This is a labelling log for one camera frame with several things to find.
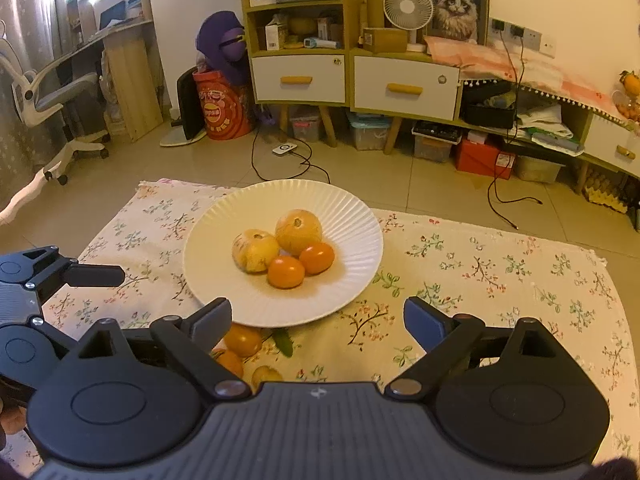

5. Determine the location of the low wooden drawer cabinet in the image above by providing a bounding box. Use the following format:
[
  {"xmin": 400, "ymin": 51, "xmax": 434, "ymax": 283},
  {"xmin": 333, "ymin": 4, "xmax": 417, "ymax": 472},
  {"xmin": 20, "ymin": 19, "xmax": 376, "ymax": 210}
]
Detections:
[{"xmin": 349, "ymin": 47, "xmax": 463, "ymax": 156}]

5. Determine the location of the orange fruit ornament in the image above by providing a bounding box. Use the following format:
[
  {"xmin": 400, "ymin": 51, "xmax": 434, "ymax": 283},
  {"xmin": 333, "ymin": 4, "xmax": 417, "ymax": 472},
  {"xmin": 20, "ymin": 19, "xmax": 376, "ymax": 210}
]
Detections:
[{"xmin": 612, "ymin": 70, "xmax": 640, "ymax": 123}]

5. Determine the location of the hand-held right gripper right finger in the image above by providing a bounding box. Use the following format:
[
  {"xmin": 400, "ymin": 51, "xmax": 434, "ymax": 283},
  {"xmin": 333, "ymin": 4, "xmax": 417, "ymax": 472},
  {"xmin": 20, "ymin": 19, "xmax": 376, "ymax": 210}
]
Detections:
[{"xmin": 384, "ymin": 296, "xmax": 559, "ymax": 402}]

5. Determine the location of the black upright panel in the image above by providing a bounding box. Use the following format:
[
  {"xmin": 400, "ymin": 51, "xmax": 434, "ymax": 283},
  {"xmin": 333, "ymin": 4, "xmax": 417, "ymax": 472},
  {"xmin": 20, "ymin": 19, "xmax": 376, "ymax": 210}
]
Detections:
[{"xmin": 177, "ymin": 66, "xmax": 206, "ymax": 142}]

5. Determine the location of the cardboard tube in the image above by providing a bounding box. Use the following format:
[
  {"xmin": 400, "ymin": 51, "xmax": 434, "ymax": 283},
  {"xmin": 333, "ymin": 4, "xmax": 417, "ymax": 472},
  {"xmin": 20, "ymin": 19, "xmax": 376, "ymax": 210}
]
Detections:
[{"xmin": 365, "ymin": 0, "xmax": 386, "ymax": 31}]

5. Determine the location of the red cardboard box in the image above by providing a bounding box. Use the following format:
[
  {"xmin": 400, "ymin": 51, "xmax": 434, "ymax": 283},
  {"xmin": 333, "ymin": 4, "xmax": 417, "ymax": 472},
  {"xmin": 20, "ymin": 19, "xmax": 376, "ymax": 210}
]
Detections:
[{"xmin": 454, "ymin": 135, "xmax": 516, "ymax": 181}]

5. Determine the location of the white carton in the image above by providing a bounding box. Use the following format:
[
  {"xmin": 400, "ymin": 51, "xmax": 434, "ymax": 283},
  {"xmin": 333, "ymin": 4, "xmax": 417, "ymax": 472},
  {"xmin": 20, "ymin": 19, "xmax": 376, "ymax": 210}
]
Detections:
[{"xmin": 264, "ymin": 15, "xmax": 290, "ymax": 52}]

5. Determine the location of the small yellow-green fruit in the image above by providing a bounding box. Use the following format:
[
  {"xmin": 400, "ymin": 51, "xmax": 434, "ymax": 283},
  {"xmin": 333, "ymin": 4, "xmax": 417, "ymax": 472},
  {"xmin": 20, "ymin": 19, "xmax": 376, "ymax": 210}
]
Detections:
[{"xmin": 251, "ymin": 366, "xmax": 283, "ymax": 391}]

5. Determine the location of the brown cardboard box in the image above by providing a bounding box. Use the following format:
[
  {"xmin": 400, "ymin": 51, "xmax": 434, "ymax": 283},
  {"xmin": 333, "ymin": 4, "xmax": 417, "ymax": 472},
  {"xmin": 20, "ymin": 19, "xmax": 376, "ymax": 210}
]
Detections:
[{"xmin": 362, "ymin": 27, "xmax": 408, "ymax": 53}]

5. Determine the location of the beige storage box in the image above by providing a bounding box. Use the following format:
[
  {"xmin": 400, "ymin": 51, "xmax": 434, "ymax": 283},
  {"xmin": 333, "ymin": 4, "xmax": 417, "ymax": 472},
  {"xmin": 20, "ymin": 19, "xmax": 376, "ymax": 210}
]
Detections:
[{"xmin": 515, "ymin": 155, "xmax": 563, "ymax": 184}]

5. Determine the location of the oblong orange tomato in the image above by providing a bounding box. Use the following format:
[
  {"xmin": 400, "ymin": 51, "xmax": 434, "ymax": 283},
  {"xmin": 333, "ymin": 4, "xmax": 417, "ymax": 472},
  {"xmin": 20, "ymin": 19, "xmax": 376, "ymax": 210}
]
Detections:
[{"xmin": 299, "ymin": 241, "xmax": 336, "ymax": 276}]

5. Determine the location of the white office chair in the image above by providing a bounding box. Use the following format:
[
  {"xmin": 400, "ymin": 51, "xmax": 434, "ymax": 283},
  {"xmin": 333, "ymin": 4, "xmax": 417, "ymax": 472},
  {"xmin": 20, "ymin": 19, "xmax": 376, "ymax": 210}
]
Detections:
[{"xmin": 0, "ymin": 20, "xmax": 111, "ymax": 186}]

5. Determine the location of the floral tablecloth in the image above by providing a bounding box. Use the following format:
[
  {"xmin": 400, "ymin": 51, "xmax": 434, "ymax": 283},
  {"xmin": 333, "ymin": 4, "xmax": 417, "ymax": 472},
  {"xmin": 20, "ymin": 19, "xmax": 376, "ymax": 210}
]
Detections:
[{"xmin": 0, "ymin": 178, "xmax": 626, "ymax": 476}]

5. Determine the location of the person's left hand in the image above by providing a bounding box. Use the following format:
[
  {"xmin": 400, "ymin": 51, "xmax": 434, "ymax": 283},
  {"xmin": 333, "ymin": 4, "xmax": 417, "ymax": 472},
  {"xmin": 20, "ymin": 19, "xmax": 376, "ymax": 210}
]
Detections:
[{"xmin": 0, "ymin": 399, "xmax": 27, "ymax": 437}]

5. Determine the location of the large yellow pepino melon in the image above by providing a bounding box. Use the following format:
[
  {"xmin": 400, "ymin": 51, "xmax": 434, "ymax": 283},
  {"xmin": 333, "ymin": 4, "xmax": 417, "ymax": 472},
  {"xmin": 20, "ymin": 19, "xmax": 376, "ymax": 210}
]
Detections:
[{"xmin": 275, "ymin": 209, "xmax": 323, "ymax": 257}]

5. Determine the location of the small white desk fan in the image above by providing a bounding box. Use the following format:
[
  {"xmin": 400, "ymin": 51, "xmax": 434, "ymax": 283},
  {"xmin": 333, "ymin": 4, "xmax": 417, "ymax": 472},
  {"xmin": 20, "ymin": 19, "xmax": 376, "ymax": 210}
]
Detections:
[{"xmin": 383, "ymin": 0, "xmax": 435, "ymax": 53}]

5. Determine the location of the pile of folded clothes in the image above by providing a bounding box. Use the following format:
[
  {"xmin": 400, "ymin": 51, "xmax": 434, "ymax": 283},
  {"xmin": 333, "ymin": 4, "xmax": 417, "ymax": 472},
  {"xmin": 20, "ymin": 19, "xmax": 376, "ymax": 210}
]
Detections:
[{"xmin": 515, "ymin": 105, "xmax": 586, "ymax": 156}]

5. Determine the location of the white oval floor board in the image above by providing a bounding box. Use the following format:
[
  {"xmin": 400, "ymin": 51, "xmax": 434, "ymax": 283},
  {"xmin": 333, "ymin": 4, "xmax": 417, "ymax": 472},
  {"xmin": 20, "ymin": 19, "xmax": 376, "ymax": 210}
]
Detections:
[{"xmin": 160, "ymin": 130, "xmax": 207, "ymax": 147}]

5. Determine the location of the grey wall socket panel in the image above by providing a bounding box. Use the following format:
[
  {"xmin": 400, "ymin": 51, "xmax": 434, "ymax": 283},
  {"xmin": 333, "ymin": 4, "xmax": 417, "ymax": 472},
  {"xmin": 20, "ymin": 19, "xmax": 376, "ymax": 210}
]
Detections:
[{"xmin": 492, "ymin": 19, "xmax": 542, "ymax": 51}]

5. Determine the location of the tangerine with long leaf stem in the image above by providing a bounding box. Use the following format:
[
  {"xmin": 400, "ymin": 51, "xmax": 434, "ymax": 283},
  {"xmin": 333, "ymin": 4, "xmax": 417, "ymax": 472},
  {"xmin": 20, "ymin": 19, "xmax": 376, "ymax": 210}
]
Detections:
[{"xmin": 223, "ymin": 324, "xmax": 294, "ymax": 359}]

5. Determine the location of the black floor cable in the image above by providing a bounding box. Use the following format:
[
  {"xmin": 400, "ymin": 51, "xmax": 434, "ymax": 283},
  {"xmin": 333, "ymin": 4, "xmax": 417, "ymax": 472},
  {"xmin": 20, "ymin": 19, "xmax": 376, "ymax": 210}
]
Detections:
[{"xmin": 250, "ymin": 105, "xmax": 332, "ymax": 186}]

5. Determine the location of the white infrared thermometer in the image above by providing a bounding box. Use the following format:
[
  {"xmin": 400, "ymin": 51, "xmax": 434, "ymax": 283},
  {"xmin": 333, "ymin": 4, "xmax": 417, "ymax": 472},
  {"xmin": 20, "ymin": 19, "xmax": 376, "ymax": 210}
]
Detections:
[{"xmin": 302, "ymin": 37, "xmax": 346, "ymax": 51}]

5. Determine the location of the white ribbed plate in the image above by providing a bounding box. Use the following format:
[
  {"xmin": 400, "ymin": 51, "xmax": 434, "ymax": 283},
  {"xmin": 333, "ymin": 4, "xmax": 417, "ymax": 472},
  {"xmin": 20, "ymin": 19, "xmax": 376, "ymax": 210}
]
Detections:
[{"xmin": 182, "ymin": 179, "xmax": 385, "ymax": 328}]

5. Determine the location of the black power cable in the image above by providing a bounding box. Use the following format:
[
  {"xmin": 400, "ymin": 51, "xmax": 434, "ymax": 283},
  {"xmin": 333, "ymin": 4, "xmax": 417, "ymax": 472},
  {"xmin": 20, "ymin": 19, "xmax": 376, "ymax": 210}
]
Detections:
[{"xmin": 487, "ymin": 22, "xmax": 546, "ymax": 233}]

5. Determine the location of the small yellow pepino melon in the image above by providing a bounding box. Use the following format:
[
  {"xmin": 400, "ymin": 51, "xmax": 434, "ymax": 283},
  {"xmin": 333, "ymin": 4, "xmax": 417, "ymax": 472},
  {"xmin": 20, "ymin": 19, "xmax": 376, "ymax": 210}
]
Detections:
[{"xmin": 231, "ymin": 229, "xmax": 281, "ymax": 274}]

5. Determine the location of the patterned curtain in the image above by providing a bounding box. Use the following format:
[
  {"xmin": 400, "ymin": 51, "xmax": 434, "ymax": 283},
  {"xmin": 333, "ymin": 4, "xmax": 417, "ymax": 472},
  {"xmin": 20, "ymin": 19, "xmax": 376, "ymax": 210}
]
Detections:
[{"xmin": 0, "ymin": 0, "xmax": 76, "ymax": 211}]

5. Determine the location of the framed cat picture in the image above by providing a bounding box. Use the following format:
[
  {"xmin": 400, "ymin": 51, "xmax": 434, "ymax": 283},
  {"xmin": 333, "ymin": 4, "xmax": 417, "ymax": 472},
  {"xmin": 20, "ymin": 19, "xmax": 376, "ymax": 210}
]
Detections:
[{"xmin": 417, "ymin": 0, "xmax": 491, "ymax": 46}]

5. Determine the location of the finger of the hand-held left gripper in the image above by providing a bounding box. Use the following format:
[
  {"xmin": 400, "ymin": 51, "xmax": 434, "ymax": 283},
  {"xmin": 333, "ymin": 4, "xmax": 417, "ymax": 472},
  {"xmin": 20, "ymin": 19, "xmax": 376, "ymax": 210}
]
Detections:
[
  {"xmin": 15, "ymin": 246, "xmax": 126, "ymax": 305},
  {"xmin": 30, "ymin": 315, "xmax": 77, "ymax": 357}
]

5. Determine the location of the blue-lid storage box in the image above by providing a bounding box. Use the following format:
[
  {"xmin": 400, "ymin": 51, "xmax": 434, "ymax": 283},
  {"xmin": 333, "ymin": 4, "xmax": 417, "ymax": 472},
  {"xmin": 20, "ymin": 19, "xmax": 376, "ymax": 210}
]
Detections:
[{"xmin": 347, "ymin": 112, "xmax": 391, "ymax": 151}]

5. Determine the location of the tangerine with small leaves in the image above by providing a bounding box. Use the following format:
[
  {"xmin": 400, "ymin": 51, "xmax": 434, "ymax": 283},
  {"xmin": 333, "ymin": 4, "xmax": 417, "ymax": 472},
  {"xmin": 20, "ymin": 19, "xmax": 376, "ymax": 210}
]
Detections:
[{"xmin": 215, "ymin": 350, "xmax": 245, "ymax": 381}]

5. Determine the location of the red printed bucket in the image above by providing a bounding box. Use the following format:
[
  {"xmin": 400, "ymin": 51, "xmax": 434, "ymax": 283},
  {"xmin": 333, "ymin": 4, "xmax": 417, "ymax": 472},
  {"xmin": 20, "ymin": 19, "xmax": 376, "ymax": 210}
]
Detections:
[{"xmin": 194, "ymin": 69, "xmax": 255, "ymax": 142}]

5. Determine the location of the round orange tomato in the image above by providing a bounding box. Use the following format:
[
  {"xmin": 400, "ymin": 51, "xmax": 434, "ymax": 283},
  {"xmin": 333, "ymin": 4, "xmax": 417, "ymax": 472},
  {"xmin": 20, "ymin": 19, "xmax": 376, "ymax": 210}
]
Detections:
[{"xmin": 267, "ymin": 255, "xmax": 306, "ymax": 290}]

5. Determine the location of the black bag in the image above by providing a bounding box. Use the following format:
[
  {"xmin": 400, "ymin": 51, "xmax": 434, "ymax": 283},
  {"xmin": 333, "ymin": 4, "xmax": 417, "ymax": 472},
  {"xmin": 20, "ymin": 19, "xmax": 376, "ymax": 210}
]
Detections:
[{"xmin": 462, "ymin": 82, "xmax": 518, "ymax": 128}]

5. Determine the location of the pink fringed cloth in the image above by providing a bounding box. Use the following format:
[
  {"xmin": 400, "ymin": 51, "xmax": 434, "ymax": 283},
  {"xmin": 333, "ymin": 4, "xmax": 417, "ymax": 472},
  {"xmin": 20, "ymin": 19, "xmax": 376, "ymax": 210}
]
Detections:
[{"xmin": 425, "ymin": 37, "xmax": 631, "ymax": 121}]

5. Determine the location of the tall wooden shelf cabinet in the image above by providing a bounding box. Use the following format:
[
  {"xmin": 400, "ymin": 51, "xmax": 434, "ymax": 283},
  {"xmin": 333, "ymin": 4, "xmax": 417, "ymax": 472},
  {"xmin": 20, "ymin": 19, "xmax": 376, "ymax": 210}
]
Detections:
[{"xmin": 237, "ymin": 0, "xmax": 351, "ymax": 148}]

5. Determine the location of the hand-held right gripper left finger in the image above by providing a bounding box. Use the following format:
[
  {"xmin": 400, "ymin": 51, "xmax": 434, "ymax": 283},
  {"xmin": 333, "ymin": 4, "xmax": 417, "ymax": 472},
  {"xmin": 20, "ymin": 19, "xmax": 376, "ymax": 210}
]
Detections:
[{"xmin": 75, "ymin": 297, "xmax": 252, "ymax": 402}]

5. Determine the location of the small clear storage box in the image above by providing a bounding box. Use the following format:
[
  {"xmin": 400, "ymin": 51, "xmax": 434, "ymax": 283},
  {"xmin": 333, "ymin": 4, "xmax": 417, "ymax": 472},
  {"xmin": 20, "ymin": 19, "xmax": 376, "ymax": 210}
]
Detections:
[{"xmin": 290, "ymin": 117, "xmax": 322, "ymax": 143}]

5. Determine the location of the laptop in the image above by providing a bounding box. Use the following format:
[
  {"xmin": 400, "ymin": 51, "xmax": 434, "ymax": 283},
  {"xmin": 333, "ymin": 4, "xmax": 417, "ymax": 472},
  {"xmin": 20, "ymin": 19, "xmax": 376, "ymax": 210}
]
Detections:
[{"xmin": 97, "ymin": 0, "xmax": 128, "ymax": 31}]

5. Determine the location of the round yellow gourd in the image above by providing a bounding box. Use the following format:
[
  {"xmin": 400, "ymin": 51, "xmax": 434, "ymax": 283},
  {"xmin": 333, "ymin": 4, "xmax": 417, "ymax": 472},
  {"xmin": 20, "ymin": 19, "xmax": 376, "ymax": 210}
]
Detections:
[{"xmin": 289, "ymin": 16, "xmax": 317, "ymax": 41}]

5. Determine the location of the clear box with black lid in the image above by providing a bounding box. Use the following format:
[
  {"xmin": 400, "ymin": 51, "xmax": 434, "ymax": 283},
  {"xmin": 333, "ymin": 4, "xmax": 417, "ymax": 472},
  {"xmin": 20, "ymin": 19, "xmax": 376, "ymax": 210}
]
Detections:
[{"xmin": 412, "ymin": 121, "xmax": 463, "ymax": 163}]

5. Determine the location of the yellow egg tray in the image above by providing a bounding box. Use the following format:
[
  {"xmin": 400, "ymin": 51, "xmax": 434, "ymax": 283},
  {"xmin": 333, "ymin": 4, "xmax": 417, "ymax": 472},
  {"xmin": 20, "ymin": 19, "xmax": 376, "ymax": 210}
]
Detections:
[{"xmin": 585, "ymin": 165, "xmax": 631, "ymax": 213}]

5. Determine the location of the purple plush toy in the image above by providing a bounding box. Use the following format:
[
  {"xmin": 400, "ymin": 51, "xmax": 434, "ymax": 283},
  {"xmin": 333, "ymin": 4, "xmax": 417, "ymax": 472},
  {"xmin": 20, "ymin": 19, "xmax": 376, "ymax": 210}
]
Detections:
[{"xmin": 196, "ymin": 10, "xmax": 251, "ymax": 86}]

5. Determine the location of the wooden desk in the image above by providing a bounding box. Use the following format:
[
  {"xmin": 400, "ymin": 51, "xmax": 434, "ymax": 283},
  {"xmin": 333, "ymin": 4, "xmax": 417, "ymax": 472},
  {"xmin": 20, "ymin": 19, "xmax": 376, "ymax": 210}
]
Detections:
[{"xmin": 75, "ymin": 0, "xmax": 163, "ymax": 143}]

